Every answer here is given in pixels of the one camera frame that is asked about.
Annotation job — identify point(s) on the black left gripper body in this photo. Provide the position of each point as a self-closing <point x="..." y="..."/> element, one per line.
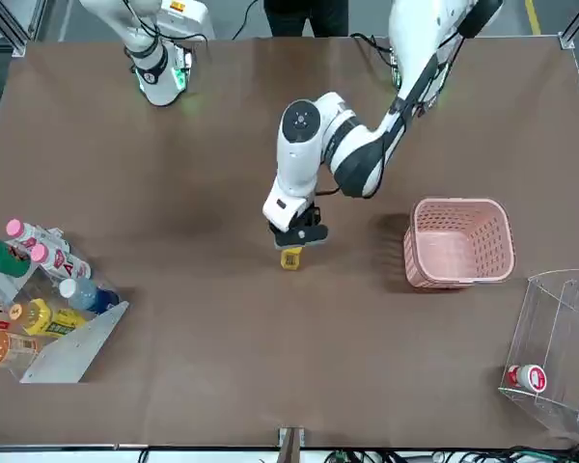
<point x="306" y="217"/>

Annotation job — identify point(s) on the yellow tea drink bottle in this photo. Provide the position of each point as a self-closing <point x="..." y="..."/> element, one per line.
<point x="291" y="260"/>
<point x="43" y="318"/>

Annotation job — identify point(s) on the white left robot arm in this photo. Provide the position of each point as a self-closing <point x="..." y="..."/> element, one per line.
<point x="299" y="159"/>

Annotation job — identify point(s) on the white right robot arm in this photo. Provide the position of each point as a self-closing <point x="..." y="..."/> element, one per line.
<point x="159" y="89"/>

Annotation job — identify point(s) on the pink plastic basket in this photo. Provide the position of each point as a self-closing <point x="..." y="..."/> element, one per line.
<point x="439" y="270"/>

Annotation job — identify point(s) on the clear acrylic drinks tray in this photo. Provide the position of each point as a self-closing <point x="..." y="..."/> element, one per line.
<point x="77" y="347"/>

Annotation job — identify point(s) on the person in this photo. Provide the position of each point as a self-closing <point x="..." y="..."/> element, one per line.
<point x="304" y="17"/>

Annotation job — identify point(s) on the blue bottle white cap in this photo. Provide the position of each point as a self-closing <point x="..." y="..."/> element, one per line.
<point x="84" y="294"/>

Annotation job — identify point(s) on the green circuit board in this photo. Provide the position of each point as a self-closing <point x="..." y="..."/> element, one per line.
<point x="339" y="455"/>

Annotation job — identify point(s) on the white bottle pink cap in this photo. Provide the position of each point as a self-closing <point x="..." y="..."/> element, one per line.
<point x="29" y="233"/>
<point x="63" y="264"/>

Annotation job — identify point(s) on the white box yellow label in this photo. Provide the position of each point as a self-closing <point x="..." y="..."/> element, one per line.
<point x="198" y="19"/>

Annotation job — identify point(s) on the small red white bottle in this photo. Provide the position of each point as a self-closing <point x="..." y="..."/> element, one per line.
<point x="531" y="377"/>

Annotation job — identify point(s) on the clear acrylic snack shelf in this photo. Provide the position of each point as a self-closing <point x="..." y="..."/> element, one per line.
<point x="559" y="337"/>

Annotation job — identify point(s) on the green bottle green cap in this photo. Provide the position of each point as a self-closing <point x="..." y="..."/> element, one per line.
<point x="2" y="255"/>

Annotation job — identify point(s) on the orange juice bottle white cap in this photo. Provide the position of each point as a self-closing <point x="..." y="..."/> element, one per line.
<point x="0" y="349"/>

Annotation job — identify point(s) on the aluminium frame corner post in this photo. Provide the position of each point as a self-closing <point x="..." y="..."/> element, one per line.
<point x="21" y="48"/>
<point x="567" y="41"/>

